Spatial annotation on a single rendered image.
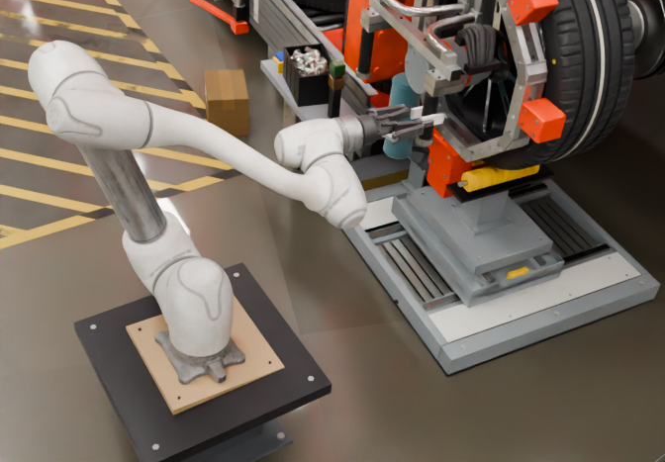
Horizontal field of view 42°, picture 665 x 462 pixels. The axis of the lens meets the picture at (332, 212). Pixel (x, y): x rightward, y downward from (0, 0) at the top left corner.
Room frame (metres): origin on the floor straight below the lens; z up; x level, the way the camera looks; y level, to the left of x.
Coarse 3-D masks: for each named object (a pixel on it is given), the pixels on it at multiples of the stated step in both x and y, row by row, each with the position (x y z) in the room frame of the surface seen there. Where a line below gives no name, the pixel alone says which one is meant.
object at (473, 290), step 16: (400, 208) 2.26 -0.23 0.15; (416, 208) 2.27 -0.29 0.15; (416, 224) 2.17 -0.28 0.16; (416, 240) 2.15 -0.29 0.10; (432, 240) 2.11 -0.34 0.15; (432, 256) 2.06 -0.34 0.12; (448, 256) 2.04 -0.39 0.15; (544, 256) 2.08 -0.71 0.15; (560, 256) 2.07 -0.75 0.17; (448, 272) 1.98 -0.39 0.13; (464, 272) 1.97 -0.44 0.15; (496, 272) 1.99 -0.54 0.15; (512, 272) 1.96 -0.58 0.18; (528, 272) 1.98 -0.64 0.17; (544, 272) 2.01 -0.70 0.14; (560, 272) 2.05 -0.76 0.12; (464, 288) 1.90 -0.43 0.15; (480, 288) 1.89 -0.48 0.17; (496, 288) 1.92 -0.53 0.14; (512, 288) 1.95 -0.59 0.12
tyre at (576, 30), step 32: (576, 0) 1.97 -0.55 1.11; (608, 0) 2.00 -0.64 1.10; (544, 32) 1.94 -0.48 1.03; (576, 32) 1.91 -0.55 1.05; (608, 32) 1.95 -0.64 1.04; (576, 64) 1.87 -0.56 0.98; (608, 64) 1.92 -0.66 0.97; (448, 96) 2.23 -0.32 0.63; (544, 96) 1.89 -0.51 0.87; (576, 96) 1.85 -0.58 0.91; (608, 96) 1.90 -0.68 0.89; (576, 128) 1.86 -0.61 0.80; (608, 128) 1.93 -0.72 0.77; (512, 160) 1.94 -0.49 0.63; (544, 160) 1.91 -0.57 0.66
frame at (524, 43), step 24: (432, 0) 2.30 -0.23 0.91; (504, 0) 1.96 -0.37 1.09; (528, 24) 1.93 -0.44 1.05; (408, 48) 2.30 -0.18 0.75; (528, 48) 1.92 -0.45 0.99; (528, 72) 1.84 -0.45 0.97; (528, 96) 1.88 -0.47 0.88; (456, 120) 2.13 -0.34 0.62; (456, 144) 2.03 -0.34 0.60; (480, 144) 1.94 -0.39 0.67; (504, 144) 1.85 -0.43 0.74
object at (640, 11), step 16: (640, 0) 2.34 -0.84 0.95; (656, 0) 2.30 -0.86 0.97; (640, 16) 2.32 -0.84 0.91; (656, 16) 2.28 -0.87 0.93; (640, 32) 2.30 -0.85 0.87; (656, 32) 2.26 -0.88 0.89; (640, 48) 2.29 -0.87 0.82; (656, 48) 2.25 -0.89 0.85; (640, 64) 2.28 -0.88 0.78; (656, 64) 2.25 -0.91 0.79
